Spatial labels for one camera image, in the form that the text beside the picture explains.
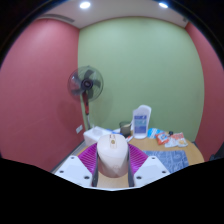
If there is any blue patterned mouse pad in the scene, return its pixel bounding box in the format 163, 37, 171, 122
143, 149, 190, 174

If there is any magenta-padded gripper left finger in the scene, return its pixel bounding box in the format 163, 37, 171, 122
54, 143, 99, 188

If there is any dark mesh pen cup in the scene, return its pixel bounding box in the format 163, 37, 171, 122
119, 120, 133, 138

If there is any black standing fan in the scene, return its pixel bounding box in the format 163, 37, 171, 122
67, 65, 104, 129

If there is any white and orange snack packet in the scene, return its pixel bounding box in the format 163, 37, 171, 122
171, 132, 189, 148

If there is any pale pink computer mouse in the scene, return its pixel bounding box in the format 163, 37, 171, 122
96, 133, 130, 178

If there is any white tissue box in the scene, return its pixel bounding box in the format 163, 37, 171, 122
83, 126, 113, 148

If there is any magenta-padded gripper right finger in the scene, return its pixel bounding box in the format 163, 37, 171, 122
127, 143, 171, 188

